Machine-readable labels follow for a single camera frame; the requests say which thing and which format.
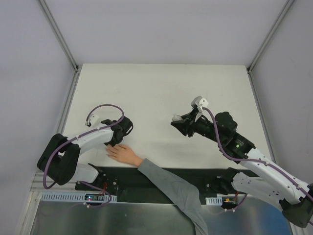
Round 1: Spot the clear nail polish bottle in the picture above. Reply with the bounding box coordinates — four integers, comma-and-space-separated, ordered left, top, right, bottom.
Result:
172, 114, 183, 122

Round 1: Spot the grey sleeved forearm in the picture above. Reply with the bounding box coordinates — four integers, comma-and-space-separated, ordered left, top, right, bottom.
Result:
138, 159, 209, 235

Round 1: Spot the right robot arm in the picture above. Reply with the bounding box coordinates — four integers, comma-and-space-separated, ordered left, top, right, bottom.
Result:
171, 109, 313, 228

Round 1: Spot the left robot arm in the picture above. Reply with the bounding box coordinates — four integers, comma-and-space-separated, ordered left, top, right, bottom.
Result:
37, 117, 134, 190

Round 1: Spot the person's hand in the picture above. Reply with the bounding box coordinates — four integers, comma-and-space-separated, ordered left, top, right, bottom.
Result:
106, 144, 143, 167

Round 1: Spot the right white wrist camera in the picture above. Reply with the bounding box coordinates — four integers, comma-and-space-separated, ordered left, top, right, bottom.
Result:
191, 96, 209, 122

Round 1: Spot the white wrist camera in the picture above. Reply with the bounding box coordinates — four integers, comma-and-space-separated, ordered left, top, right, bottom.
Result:
191, 96, 209, 122
85, 114, 100, 127

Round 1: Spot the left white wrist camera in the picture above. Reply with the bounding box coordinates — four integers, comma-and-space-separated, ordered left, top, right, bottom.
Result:
85, 114, 100, 127

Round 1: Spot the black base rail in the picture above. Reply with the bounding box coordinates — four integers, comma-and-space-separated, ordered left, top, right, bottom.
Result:
74, 166, 274, 204

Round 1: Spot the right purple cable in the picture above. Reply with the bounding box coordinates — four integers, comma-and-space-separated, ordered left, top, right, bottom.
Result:
206, 108, 313, 194

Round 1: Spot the right white cable duct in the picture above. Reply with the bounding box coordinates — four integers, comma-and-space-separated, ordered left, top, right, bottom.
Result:
205, 196, 223, 206

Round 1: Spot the right aluminium frame post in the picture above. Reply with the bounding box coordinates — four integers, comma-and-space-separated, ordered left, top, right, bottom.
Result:
247, 0, 296, 74

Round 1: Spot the aluminium frame post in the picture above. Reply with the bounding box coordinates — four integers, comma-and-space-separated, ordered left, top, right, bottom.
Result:
247, 0, 296, 74
37, 0, 79, 70

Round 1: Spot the left aluminium frame post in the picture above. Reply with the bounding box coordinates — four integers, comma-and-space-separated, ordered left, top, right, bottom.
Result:
37, 0, 79, 70

